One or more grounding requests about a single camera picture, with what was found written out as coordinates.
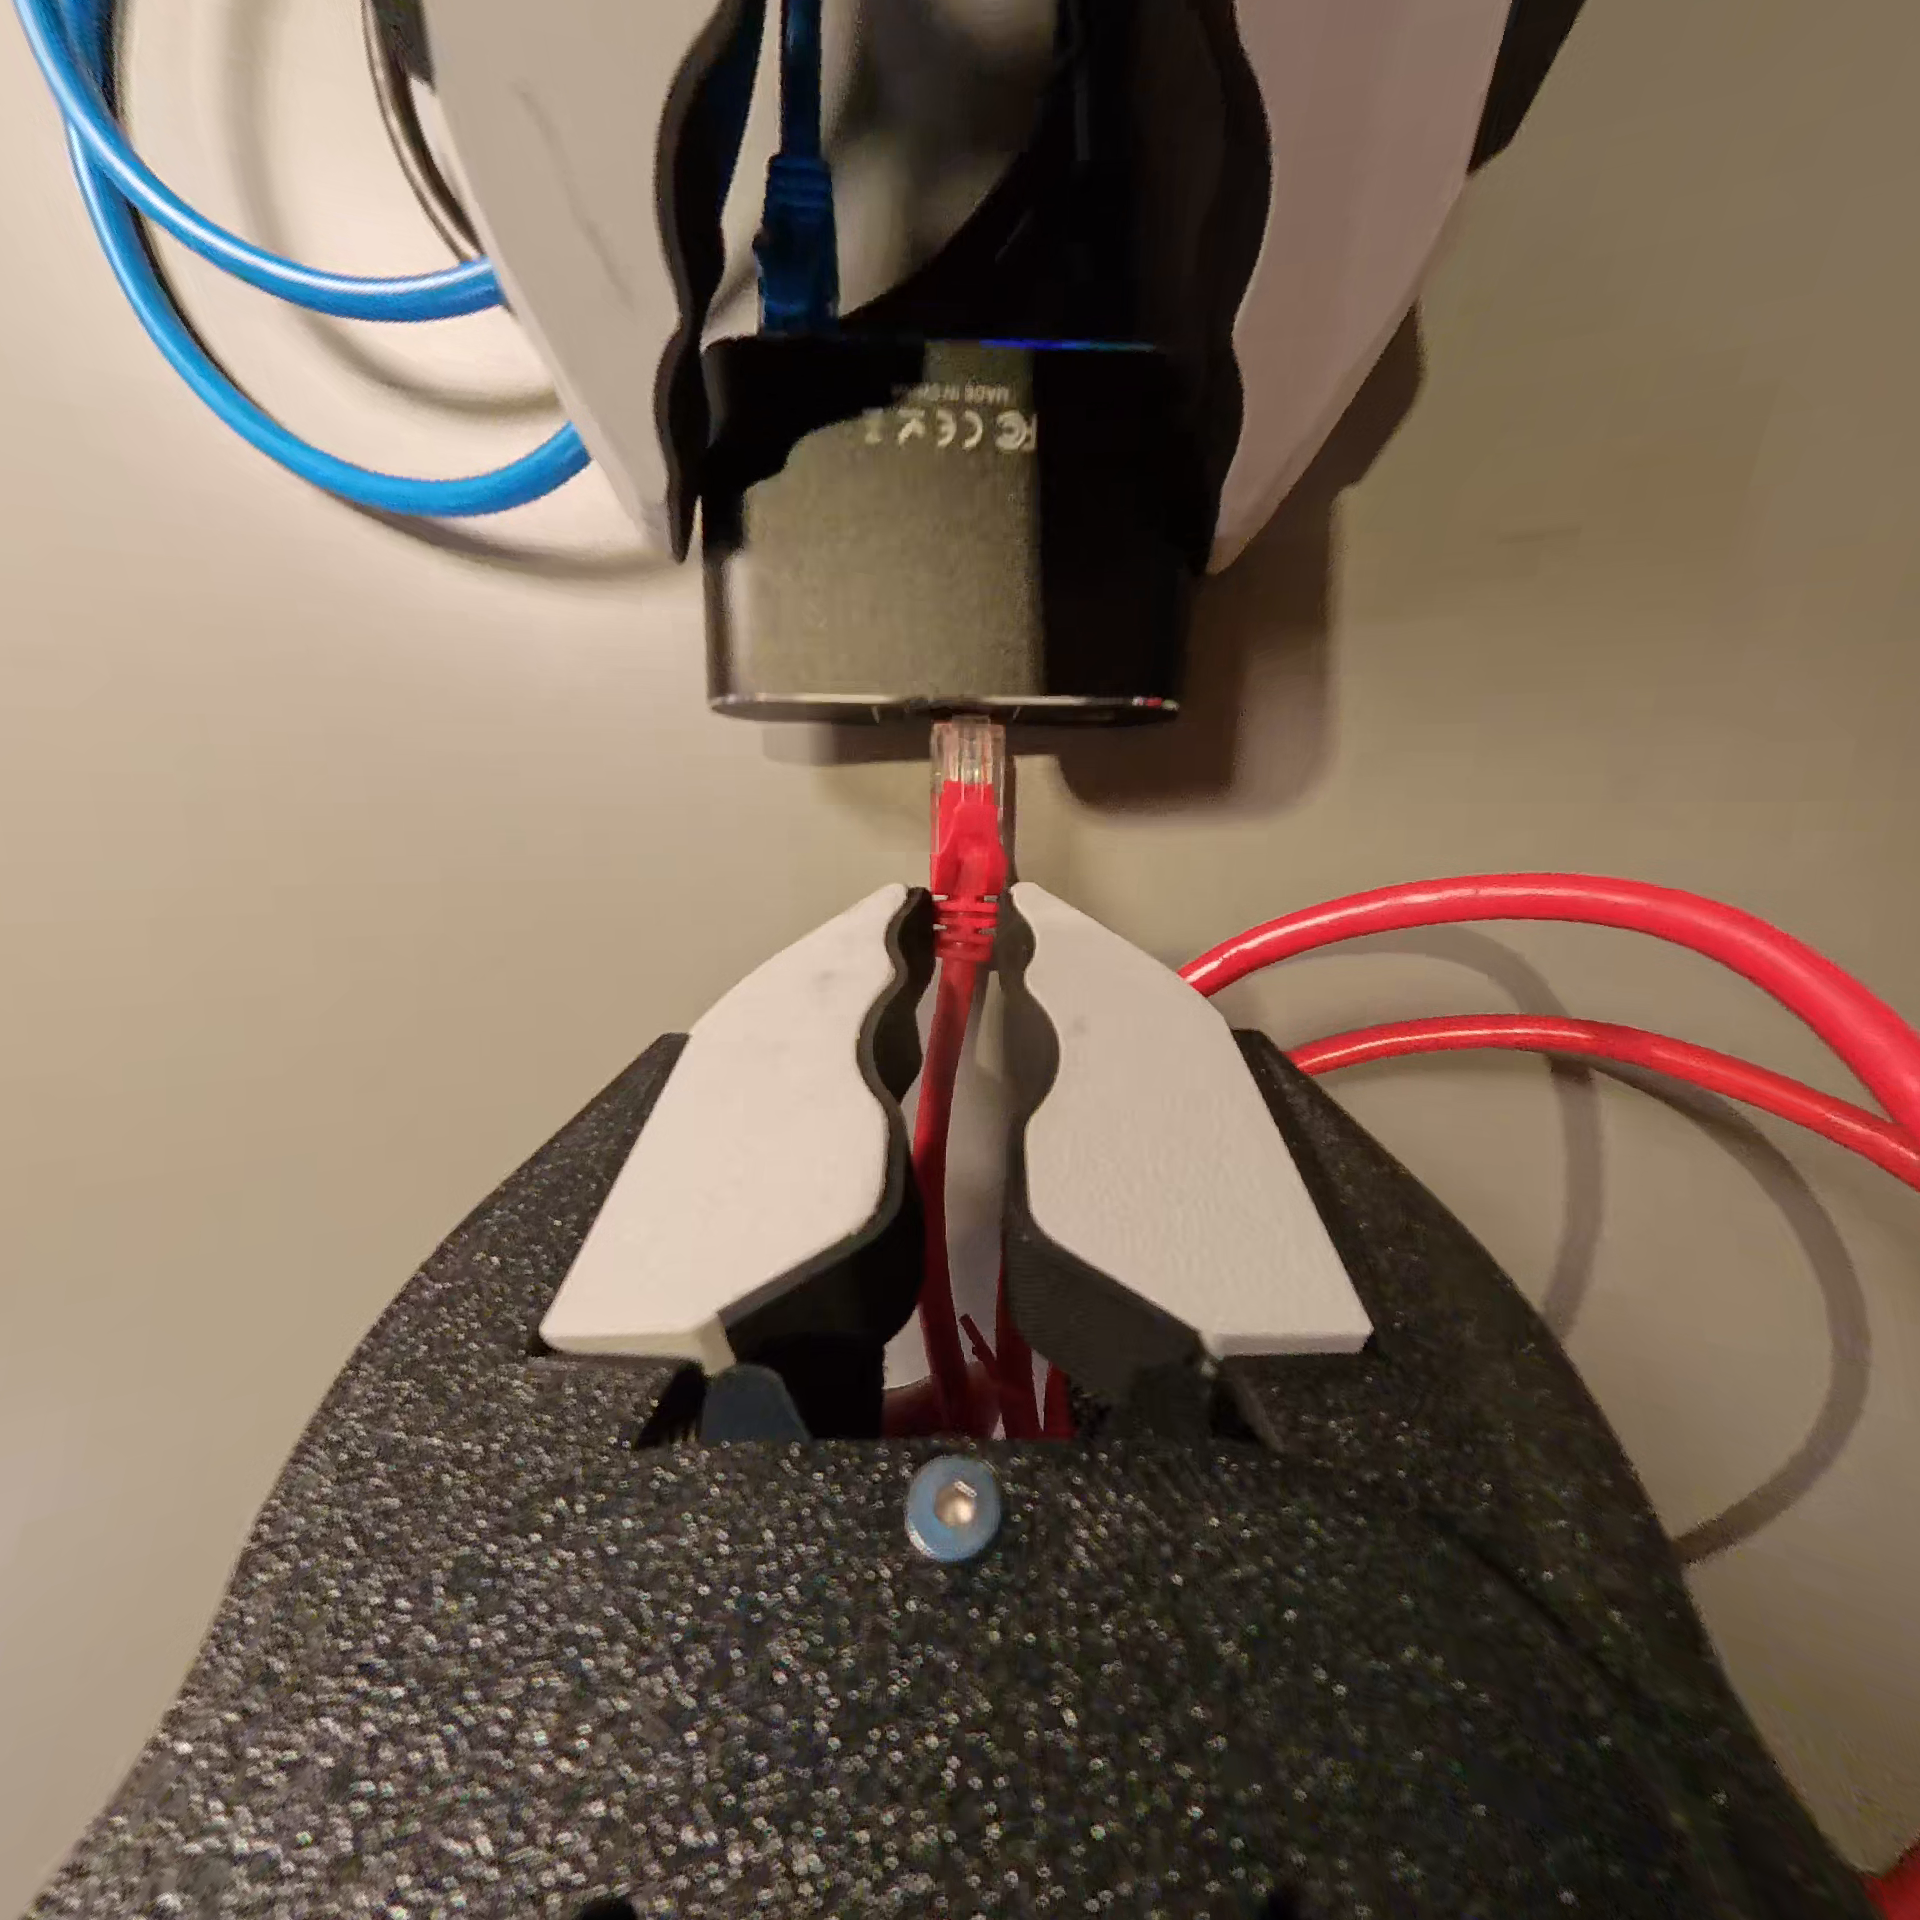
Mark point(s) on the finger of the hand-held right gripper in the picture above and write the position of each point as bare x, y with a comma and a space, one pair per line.
570, 195
1350, 224

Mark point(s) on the black ethernet adapter box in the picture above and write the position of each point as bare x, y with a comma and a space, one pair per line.
932, 569

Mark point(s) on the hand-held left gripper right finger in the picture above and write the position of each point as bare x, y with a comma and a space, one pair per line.
1186, 1171

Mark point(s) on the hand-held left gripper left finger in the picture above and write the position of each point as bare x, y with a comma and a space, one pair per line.
750, 1171

